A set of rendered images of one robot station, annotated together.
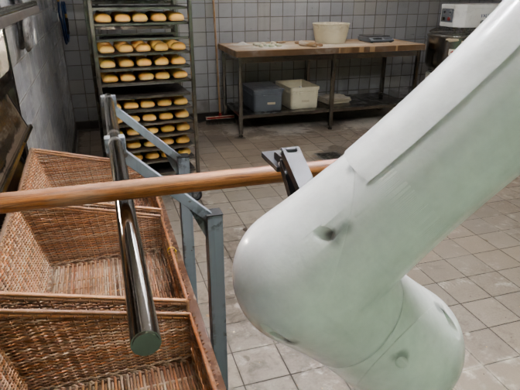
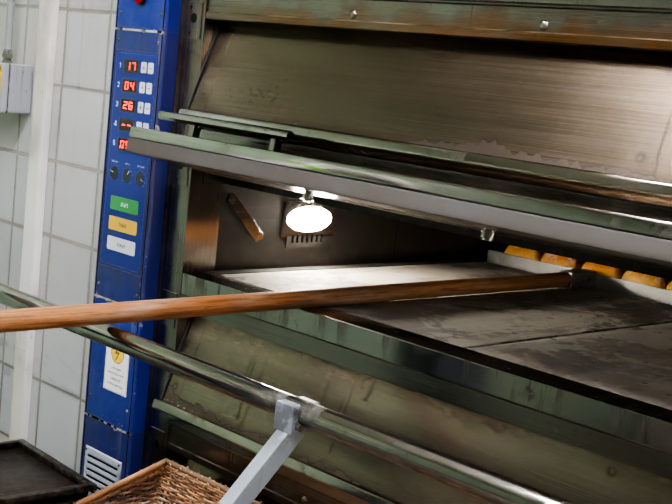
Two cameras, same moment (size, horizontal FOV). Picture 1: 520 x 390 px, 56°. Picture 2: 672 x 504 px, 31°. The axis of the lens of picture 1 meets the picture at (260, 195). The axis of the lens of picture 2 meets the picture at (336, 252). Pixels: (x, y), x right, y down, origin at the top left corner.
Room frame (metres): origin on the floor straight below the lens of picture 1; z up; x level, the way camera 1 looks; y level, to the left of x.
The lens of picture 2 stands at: (2.32, -0.30, 1.56)
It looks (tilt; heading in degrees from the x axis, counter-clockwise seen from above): 8 degrees down; 152
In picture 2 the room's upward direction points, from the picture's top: 6 degrees clockwise
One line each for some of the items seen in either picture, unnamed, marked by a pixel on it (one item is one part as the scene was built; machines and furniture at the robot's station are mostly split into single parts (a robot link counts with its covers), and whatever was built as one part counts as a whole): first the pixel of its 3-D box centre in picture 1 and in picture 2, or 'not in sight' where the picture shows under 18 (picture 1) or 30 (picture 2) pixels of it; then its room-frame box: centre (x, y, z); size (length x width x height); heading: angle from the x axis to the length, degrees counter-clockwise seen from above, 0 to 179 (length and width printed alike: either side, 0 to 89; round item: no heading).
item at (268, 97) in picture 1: (261, 96); not in sight; (5.53, -0.02, 0.35); 0.50 x 0.36 x 0.24; 18
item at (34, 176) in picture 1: (94, 193); not in sight; (1.81, 0.67, 0.72); 0.56 x 0.49 x 0.28; 19
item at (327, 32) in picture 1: (330, 32); not in sight; (5.87, -0.81, 1.01); 0.43 x 0.42 x 0.21; 108
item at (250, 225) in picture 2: not in sight; (243, 217); (0.26, 0.58, 1.28); 0.09 x 0.02 x 0.09; 108
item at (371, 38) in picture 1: (375, 38); not in sight; (6.01, -1.36, 0.94); 0.32 x 0.30 x 0.07; 18
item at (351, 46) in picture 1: (319, 83); not in sight; (5.75, -0.69, 0.45); 2.20 x 0.80 x 0.90; 108
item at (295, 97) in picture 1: (296, 94); not in sight; (5.66, -0.42, 0.35); 0.50 x 0.36 x 0.24; 19
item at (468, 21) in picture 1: (461, 63); not in sight; (5.86, -2.36, 0.66); 0.92 x 0.59 x 1.32; 108
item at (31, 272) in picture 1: (94, 266); not in sight; (1.25, 0.49, 0.72); 0.56 x 0.49 x 0.28; 18
